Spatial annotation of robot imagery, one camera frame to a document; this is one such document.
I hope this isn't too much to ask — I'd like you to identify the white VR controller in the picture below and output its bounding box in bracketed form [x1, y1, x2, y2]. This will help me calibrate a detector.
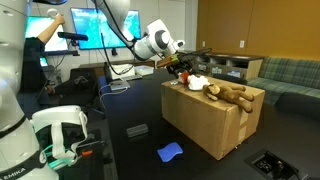
[46, 8, 60, 19]

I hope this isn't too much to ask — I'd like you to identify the black stereo camera bar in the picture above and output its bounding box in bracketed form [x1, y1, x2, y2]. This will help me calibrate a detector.
[57, 31, 89, 42]

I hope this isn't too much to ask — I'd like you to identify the person in dark clothes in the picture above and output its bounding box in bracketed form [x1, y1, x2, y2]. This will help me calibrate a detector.
[20, 14, 66, 96]

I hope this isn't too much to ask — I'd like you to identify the large wall TV screen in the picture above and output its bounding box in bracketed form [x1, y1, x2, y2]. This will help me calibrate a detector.
[70, 7, 143, 51]

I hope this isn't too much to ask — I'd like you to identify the white box device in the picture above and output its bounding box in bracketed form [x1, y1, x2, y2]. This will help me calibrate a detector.
[109, 64, 136, 81]

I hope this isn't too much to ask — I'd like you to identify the large cardboard box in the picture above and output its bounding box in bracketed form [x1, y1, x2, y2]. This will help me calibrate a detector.
[160, 74, 266, 161]

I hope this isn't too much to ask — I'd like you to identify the white paper stack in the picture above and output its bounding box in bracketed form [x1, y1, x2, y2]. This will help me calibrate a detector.
[136, 65, 155, 77]

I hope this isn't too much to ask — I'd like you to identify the brown plush animal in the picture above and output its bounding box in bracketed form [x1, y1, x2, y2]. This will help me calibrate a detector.
[202, 83, 256, 114]

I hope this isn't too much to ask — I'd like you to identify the black office chair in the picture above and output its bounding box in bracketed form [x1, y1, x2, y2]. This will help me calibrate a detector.
[54, 68, 106, 116]

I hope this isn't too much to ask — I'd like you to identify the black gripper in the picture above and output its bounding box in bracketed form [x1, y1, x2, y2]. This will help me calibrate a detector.
[166, 54, 194, 79]

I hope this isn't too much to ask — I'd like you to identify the wooden desk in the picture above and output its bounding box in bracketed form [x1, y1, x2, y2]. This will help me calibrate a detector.
[79, 59, 156, 79]

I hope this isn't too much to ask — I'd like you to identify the black table outlet box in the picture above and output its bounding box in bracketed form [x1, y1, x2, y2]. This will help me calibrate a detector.
[244, 148, 303, 180]

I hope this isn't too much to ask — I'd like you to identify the orange marker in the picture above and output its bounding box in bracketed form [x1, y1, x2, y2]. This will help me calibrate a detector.
[80, 149, 94, 158]

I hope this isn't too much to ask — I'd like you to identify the operator right hand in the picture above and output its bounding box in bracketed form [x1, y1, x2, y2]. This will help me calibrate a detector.
[54, 13, 66, 27]

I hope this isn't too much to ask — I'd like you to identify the blue sponge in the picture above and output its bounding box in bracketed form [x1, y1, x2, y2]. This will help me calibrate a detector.
[156, 142, 184, 163]

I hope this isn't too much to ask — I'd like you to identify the wooden cabinet with dark top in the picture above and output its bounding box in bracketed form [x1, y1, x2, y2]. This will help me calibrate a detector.
[170, 50, 265, 81]

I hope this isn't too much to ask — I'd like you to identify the bright computer monitor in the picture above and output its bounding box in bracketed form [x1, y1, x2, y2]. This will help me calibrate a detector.
[24, 15, 66, 53]

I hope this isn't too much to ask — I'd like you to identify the green plaid sofa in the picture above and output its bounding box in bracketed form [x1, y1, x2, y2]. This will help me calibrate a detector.
[246, 56, 320, 111]

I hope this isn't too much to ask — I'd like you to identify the red white plush toy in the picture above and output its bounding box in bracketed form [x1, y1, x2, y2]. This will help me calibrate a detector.
[187, 74, 211, 92]

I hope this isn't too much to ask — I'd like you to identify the wrist camera on tan mount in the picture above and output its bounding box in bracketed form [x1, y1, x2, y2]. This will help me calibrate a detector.
[156, 54, 180, 70]

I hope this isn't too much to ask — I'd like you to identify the black eraser block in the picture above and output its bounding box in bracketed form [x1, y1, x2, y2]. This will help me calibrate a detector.
[126, 123, 149, 138]

